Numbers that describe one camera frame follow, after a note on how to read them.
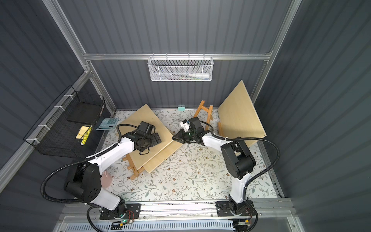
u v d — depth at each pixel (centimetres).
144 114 112
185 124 87
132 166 85
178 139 82
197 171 87
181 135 81
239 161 50
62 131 72
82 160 46
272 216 72
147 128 71
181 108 120
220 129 100
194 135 74
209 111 91
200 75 90
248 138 53
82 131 75
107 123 109
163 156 88
